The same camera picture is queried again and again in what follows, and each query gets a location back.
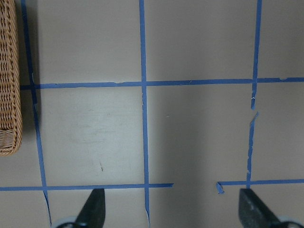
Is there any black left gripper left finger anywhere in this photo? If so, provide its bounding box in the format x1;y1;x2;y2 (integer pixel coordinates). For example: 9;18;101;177
75;189;106;228

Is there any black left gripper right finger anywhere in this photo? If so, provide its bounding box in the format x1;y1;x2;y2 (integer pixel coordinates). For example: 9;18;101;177
238;189;281;228

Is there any brown wicker basket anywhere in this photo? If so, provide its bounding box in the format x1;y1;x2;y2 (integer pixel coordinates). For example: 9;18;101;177
0;0;22;156

